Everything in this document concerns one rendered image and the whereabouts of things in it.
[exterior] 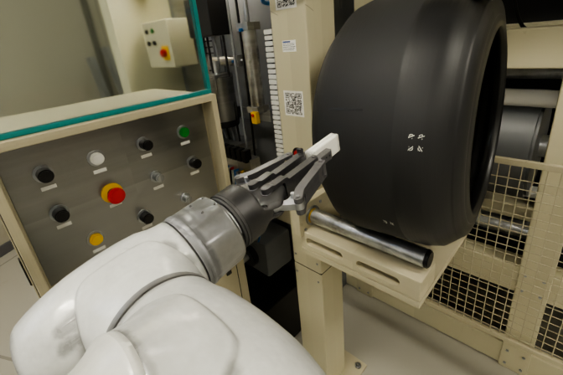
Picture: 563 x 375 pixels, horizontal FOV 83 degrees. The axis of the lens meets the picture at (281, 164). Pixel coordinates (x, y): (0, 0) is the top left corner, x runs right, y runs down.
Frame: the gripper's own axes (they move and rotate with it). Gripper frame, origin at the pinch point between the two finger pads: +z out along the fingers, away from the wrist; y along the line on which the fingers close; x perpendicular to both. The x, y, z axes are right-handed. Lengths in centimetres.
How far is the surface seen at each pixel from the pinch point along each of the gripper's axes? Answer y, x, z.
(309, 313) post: 35, 88, 18
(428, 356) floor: 2, 133, 53
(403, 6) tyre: 0.0, -16.1, 29.6
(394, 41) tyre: -2.0, -11.5, 21.3
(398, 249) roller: -2.6, 35.7, 18.6
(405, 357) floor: 10, 132, 46
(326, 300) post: 28, 79, 22
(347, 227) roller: 11.8, 35.1, 19.1
